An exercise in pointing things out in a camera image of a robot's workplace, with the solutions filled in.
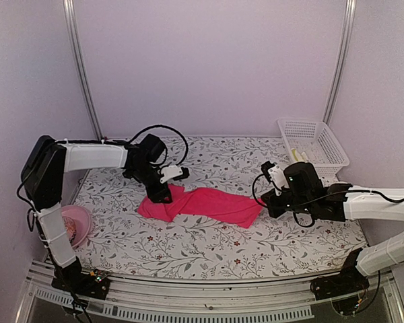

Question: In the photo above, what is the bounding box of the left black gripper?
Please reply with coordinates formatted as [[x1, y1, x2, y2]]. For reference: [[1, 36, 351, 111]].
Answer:
[[130, 163, 173, 203]]

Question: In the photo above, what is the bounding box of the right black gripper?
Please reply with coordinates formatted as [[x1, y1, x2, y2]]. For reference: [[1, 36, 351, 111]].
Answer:
[[263, 188, 314, 217]]

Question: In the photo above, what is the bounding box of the green white patterned towel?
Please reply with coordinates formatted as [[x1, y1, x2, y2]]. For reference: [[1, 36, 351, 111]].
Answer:
[[292, 148, 310, 162]]

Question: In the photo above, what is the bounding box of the pink red towel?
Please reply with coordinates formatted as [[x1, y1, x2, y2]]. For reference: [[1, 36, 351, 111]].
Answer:
[[137, 184, 263, 228]]

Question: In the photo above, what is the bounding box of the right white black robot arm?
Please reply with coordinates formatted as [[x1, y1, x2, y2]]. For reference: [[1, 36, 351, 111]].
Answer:
[[261, 161, 404, 293]]

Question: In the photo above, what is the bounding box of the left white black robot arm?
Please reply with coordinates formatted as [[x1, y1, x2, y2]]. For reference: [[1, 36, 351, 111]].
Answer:
[[21, 135, 172, 292]]

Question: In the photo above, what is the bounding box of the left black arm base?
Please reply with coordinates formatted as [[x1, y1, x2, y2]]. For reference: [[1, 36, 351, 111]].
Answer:
[[51, 258, 110, 300]]

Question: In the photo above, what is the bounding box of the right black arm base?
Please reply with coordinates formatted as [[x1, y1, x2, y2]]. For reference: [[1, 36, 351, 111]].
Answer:
[[310, 267, 370, 300]]

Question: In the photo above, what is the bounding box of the white plastic mesh basket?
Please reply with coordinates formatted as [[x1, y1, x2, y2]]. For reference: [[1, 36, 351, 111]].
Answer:
[[277, 118, 349, 178]]

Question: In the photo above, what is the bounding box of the pink plastic bowl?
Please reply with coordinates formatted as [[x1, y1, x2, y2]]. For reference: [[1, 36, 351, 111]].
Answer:
[[61, 205, 92, 249]]

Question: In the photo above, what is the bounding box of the floral patterned table mat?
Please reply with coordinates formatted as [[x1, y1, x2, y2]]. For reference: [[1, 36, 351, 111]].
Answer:
[[75, 137, 366, 280]]

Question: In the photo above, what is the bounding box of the brown patterned cupcake liner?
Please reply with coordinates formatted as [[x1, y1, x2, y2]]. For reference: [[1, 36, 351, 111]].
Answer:
[[63, 217, 77, 242]]

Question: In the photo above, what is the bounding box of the right black camera cable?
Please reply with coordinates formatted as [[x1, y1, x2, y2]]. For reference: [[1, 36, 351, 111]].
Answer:
[[251, 173, 404, 228]]

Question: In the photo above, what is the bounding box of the black camera cable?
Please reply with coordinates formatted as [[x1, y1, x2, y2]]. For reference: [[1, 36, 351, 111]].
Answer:
[[251, 173, 404, 228], [129, 124, 189, 168]]

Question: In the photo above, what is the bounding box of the left black camera cable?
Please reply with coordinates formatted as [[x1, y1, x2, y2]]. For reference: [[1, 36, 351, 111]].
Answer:
[[129, 124, 189, 168]]

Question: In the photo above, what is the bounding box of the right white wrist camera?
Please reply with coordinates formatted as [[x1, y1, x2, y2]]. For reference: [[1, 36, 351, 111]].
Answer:
[[261, 161, 289, 196]]

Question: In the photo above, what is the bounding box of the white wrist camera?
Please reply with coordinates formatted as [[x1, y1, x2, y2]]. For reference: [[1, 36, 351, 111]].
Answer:
[[261, 161, 289, 196], [160, 165, 189, 183]]

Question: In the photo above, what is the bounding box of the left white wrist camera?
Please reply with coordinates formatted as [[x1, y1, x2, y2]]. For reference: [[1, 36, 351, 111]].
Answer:
[[160, 165, 189, 183]]

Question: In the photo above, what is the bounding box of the aluminium front rail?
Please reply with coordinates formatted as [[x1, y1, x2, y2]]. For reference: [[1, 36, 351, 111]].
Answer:
[[15, 261, 404, 322]]

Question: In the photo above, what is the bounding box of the left aluminium frame post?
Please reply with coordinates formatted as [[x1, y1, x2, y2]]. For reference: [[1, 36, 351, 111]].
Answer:
[[63, 0, 103, 139]]

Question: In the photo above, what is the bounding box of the aluminium frame post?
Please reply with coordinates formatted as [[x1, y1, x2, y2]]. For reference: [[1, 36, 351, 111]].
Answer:
[[63, 0, 103, 139], [323, 0, 357, 124]]

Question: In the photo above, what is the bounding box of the right aluminium frame post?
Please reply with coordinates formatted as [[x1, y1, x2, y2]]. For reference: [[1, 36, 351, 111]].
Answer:
[[323, 0, 357, 124]]

